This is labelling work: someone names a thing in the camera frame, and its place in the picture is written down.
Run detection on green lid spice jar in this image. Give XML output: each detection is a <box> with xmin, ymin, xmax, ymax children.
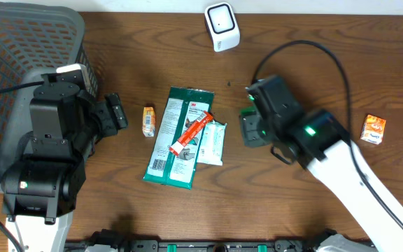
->
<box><xmin>240</xmin><ymin>106</ymin><xmax>257</xmax><ymax>117</ymax></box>

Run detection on orange small box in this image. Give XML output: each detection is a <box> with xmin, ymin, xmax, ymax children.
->
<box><xmin>360</xmin><ymin>114</ymin><xmax>386</xmax><ymax>145</ymax></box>
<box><xmin>142</xmin><ymin>106</ymin><xmax>156</xmax><ymax>137</ymax></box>

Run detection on white teal wipes packet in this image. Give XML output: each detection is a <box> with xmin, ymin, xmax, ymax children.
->
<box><xmin>197</xmin><ymin>121</ymin><xmax>227</xmax><ymax>166</ymax></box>

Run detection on red white sachet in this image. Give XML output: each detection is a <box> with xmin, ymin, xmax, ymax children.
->
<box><xmin>169</xmin><ymin>111</ymin><xmax>213</xmax><ymax>156</ymax></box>

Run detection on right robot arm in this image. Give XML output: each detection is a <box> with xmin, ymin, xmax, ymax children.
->
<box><xmin>239</xmin><ymin>108</ymin><xmax>403</xmax><ymax>251</ymax></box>

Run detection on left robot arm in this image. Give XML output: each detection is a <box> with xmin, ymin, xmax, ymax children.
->
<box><xmin>1</xmin><ymin>82</ymin><xmax>128</xmax><ymax>251</ymax></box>

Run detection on white barcode scanner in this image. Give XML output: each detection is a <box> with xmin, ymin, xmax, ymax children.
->
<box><xmin>204</xmin><ymin>2</ymin><xmax>241</xmax><ymax>53</ymax></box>

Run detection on grey plastic shopping basket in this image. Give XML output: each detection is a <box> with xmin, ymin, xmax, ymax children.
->
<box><xmin>0</xmin><ymin>2</ymin><xmax>98</xmax><ymax>192</ymax></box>

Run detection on black mounting rail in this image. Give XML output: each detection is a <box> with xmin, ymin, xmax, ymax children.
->
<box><xmin>64</xmin><ymin>229</ymin><xmax>377</xmax><ymax>252</ymax></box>

